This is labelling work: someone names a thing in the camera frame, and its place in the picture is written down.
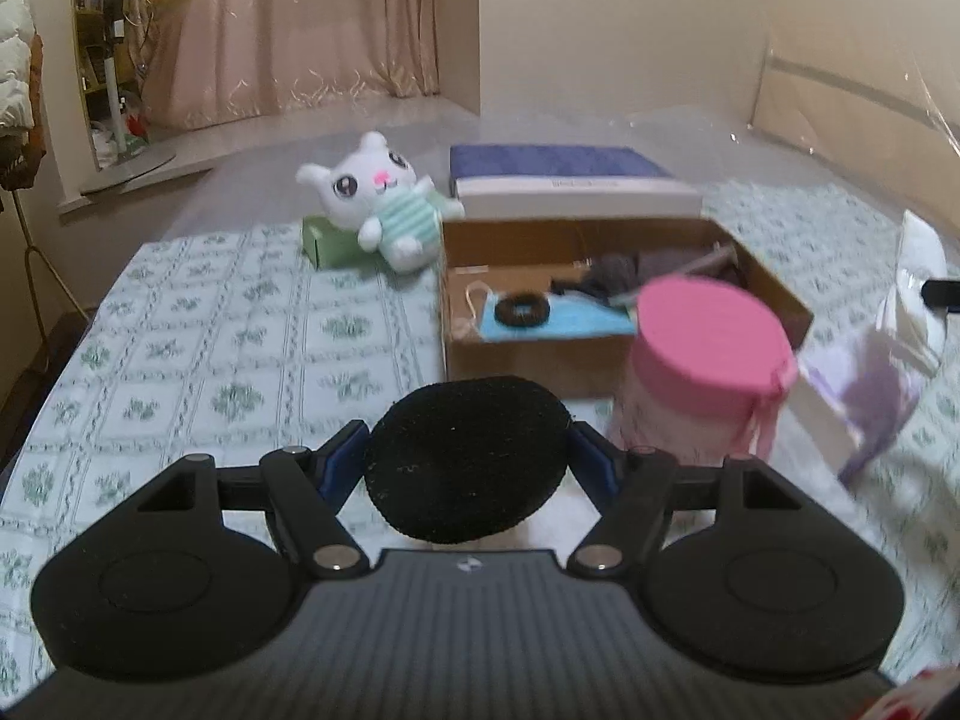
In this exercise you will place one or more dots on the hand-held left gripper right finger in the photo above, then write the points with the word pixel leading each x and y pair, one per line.
pixel 594 463

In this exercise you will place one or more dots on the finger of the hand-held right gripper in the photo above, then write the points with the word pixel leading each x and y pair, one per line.
pixel 943 294

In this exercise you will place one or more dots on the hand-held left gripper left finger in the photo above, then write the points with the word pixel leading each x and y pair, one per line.
pixel 341 465

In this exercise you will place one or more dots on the white cloth bag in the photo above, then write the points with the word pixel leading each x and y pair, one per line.
pixel 919 255

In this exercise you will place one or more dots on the brown cardboard box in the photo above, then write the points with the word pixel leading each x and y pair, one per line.
pixel 525 369

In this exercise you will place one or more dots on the black round sponge pad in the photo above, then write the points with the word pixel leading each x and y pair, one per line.
pixel 465 457

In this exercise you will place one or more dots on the blue face mask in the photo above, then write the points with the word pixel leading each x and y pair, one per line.
pixel 577 322

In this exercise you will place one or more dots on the dark brown scrunchie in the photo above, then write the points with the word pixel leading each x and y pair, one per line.
pixel 501 311

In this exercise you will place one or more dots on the dark grey cloth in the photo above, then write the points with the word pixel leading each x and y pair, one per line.
pixel 652 264

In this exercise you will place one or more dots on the purple tissue pack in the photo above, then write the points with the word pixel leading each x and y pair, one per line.
pixel 877 390

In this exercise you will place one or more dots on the pink lidded cup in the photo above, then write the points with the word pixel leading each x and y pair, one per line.
pixel 705 337

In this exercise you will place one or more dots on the plastic-wrapped beige headboard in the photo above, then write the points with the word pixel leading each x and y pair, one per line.
pixel 840 105

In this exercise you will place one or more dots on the small green box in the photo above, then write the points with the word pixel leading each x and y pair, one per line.
pixel 330 244

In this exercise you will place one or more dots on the blue and white flat box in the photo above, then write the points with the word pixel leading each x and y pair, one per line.
pixel 555 199

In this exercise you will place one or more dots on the white plush bunny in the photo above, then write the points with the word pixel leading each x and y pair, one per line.
pixel 360 187

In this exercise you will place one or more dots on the plastic-covered bed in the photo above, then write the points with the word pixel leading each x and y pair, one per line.
pixel 262 172

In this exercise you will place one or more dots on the red patterned clothing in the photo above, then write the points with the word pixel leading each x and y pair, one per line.
pixel 922 697

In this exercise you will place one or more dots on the brown jacket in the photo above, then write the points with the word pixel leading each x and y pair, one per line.
pixel 34 159

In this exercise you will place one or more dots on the pink curtain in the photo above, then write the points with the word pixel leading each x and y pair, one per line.
pixel 300 15

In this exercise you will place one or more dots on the white puffer jacket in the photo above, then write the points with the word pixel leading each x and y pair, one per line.
pixel 15 52

